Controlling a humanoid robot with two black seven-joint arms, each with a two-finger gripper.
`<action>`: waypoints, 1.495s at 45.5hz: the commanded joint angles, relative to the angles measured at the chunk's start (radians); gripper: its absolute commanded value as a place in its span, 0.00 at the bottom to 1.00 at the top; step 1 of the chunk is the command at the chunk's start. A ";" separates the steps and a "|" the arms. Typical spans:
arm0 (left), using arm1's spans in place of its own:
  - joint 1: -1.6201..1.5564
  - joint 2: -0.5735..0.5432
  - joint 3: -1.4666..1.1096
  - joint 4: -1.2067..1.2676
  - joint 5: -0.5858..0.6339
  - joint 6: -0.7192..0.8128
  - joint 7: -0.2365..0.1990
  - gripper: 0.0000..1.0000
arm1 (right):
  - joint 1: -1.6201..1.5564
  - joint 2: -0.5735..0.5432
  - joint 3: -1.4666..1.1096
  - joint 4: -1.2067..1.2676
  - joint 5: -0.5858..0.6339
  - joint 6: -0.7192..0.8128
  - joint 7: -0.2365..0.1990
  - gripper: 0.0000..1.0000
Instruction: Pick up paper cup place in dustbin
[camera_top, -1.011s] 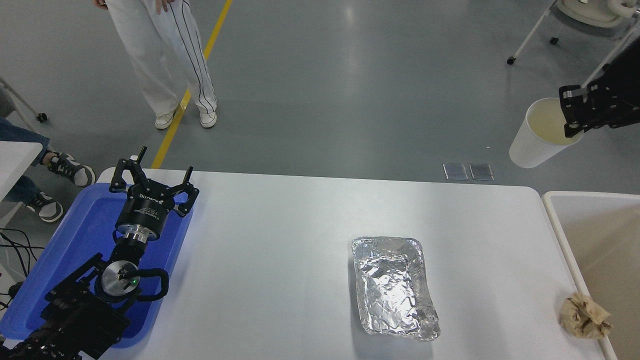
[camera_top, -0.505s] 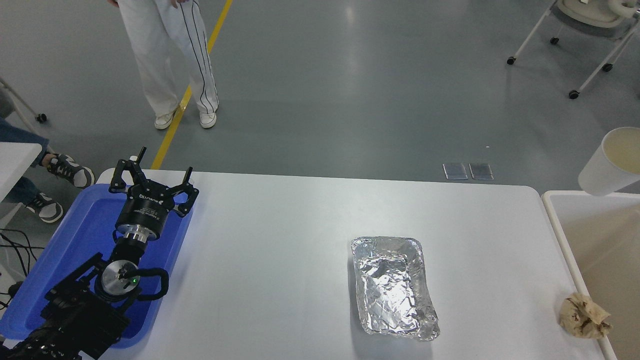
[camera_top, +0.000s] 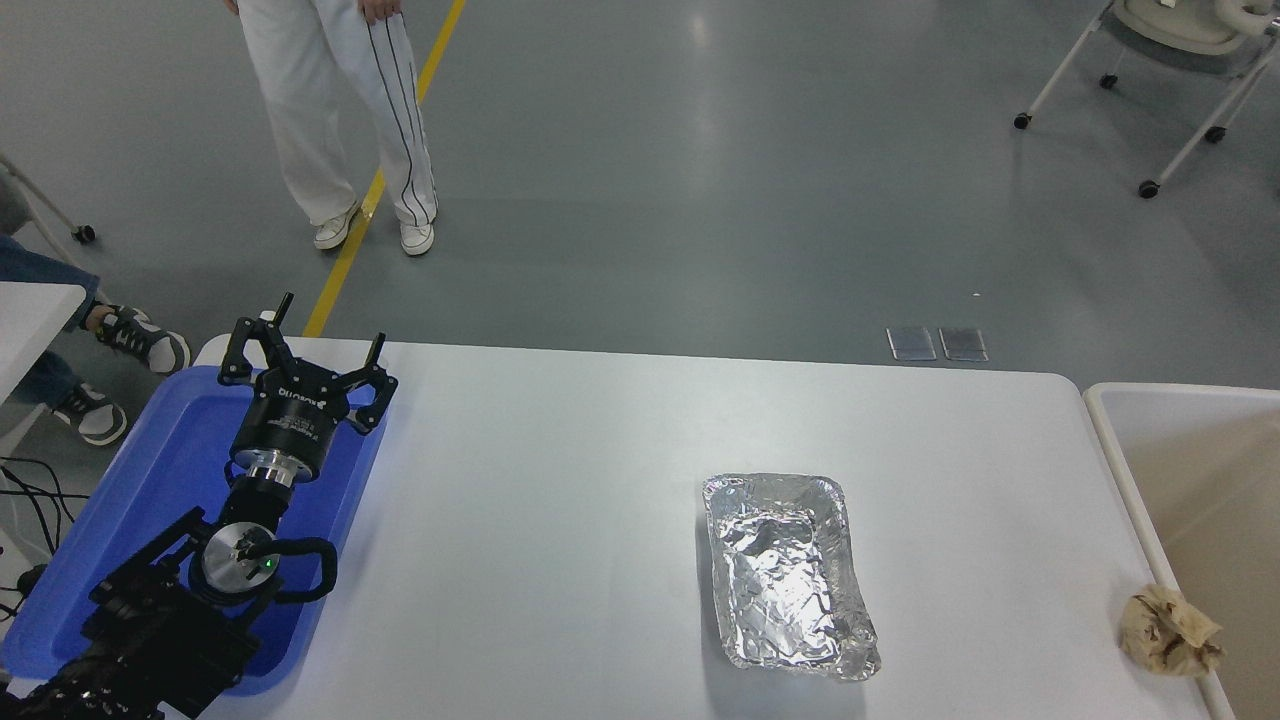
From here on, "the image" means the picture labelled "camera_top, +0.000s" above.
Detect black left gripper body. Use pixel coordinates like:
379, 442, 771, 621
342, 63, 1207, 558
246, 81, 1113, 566
232, 365, 353, 471

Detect seated person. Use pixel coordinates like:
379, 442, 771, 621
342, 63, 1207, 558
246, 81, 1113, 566
0, 175, 191, 446

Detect blue plastic tray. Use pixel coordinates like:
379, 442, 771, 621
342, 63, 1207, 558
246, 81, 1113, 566
0, 365, 389, 698

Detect small white table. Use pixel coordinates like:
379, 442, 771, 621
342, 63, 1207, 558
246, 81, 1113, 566
0, 283, 87, 456

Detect grey wheeled chair leg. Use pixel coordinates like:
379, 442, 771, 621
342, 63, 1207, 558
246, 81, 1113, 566
0, 155, 96, 246

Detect standing person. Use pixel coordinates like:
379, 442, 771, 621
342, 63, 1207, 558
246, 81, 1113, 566
222, 0, 439, 257

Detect black plug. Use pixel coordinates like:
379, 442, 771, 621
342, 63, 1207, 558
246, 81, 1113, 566
0, 562, 51, 616

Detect silver foil tray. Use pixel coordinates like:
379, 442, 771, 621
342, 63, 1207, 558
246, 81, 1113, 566
702, 473, 883, 683

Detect crumpled tan paper ball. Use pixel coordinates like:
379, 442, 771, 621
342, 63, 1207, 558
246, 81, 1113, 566
1118, 585, 1226, 679

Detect large pale bin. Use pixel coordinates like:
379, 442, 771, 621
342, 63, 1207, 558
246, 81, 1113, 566
1084, 382, 1280, 720

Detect white wheeled chair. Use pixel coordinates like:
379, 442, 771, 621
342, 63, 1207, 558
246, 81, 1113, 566
1013, 0, 1280, 199

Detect black cable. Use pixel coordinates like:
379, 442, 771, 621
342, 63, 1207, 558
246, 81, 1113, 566
0, 455, 77, 556

